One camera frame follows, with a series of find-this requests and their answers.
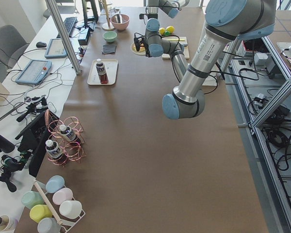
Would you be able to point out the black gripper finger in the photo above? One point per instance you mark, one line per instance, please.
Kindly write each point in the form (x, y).
(147, 54)

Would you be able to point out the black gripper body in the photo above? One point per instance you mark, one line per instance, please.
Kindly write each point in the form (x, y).
(148, 50)

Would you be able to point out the white round plate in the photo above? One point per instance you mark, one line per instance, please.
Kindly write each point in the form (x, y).
(137, 53)

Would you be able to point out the glazed ring donut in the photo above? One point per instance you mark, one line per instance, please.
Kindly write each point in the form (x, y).
(139, 49)

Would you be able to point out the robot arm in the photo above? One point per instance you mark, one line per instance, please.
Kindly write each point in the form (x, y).
(170, 8)
(225, 21)

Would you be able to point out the cream rabbit tray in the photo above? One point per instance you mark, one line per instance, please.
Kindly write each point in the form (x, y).
(111, 66)

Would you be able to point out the dark tea bottle on tray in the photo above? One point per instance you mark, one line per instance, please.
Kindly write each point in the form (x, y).
(101, 72)

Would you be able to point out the yellow plastic knife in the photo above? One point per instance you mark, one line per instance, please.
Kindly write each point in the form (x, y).
(175, 38)

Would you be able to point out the pink bowl with ice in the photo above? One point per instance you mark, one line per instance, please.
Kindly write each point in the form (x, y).
(123, 25)

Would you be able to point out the upper yellow lemon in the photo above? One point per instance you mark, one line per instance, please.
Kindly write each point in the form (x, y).
(162, 30)

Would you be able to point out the yellow lemon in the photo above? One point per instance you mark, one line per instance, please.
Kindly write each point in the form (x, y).
(162, 30)
(170, 29)

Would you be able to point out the green bowl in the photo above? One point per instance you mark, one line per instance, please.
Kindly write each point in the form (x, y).
(110, 36)

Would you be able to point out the grey folded cloth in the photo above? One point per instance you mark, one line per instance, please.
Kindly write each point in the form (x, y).
(109, 49)

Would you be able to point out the lower yellow lemon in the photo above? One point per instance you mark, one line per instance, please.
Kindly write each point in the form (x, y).
(170, 29)

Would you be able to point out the wooden cutting board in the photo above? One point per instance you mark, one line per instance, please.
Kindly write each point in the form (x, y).
(186, 50)

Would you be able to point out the steel muddler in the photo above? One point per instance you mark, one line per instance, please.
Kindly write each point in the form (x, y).
(185, 43)

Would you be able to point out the black keyboard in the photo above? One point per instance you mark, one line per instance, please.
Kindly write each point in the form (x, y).
(69, 24)

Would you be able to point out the far teach pendant tablet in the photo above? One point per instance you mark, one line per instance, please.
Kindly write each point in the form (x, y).
(55, 49)

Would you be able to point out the teach pendant tablet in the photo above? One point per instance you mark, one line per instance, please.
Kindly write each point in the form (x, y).
(34, 72)
(55, 49)

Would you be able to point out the black computer mouse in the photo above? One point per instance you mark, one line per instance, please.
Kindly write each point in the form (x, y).
(41, 44)

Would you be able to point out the near teach pendant tablet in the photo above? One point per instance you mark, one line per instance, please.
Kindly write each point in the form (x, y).
(34, 72)

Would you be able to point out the tea bottle in rack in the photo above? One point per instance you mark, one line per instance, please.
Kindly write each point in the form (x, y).
(69, 135)
(55, 153)

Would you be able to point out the grey office chair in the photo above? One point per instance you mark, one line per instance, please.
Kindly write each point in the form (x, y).
(12, 46)

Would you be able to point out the black box stand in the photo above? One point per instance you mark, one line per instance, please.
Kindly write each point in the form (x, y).
(34, 136)

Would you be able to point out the blue cup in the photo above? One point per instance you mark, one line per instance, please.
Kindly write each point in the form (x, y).
(55, 183)

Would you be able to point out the pink cup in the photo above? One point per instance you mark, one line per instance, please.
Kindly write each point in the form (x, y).
(62, 195)

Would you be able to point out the white cup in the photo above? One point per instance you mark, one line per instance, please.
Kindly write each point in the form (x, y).
(70, 208)

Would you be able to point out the green cup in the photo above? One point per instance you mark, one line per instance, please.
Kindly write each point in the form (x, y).
(31, 199)

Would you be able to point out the white cup rack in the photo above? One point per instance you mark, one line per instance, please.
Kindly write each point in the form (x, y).
(66, 224)

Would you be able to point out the yellow cup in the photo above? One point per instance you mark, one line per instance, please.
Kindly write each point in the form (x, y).
(39, 212)

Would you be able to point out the grey cup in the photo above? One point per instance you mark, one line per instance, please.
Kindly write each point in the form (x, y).
(48, 225)

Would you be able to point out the metal tin cup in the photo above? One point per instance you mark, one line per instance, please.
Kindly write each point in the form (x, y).
(7, 223)

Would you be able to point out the aluminium frame post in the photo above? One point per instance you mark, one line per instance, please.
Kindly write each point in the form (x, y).
(57, 19)

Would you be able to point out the copper wire bottle rack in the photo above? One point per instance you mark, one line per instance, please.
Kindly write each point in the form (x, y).
(71, 151)

